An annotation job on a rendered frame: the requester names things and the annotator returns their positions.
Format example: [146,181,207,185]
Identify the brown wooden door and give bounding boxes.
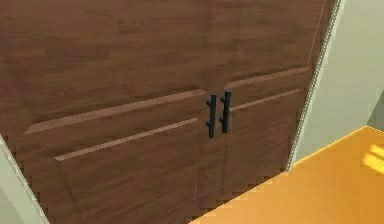
[196,0,338,218]
[0,0,218,224]

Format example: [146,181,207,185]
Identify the black bar door handle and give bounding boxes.
[218,90,232,134]
[204,94,218,139]

